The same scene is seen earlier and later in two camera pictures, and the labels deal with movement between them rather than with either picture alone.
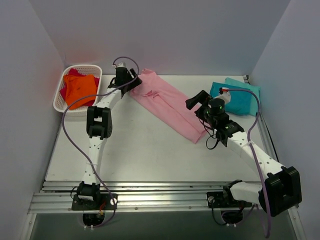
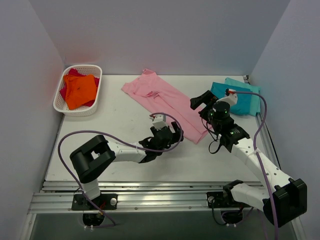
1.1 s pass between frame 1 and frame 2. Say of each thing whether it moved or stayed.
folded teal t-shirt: stayed
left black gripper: moved
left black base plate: stayed
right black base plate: stayed
